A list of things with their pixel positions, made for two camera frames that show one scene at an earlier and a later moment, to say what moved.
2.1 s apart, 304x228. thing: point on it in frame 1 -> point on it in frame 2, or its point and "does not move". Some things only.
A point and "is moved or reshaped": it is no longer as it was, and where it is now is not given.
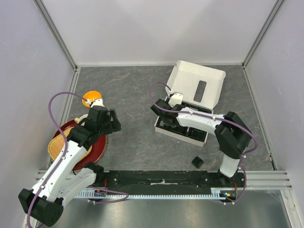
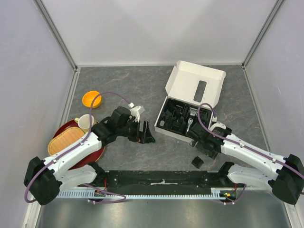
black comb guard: x=197 y=162 does not move
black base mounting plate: x=234 y=187 does not move
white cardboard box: x=195 y=85 is moved or reshaped
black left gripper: x=114 y=125 -> x=139 y=136
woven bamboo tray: x=57 y=143 does not move
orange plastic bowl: x=91 y=95 does not move
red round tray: x=98 y=151 does not move
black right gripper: x=169 y=105 -> x=212 y=155
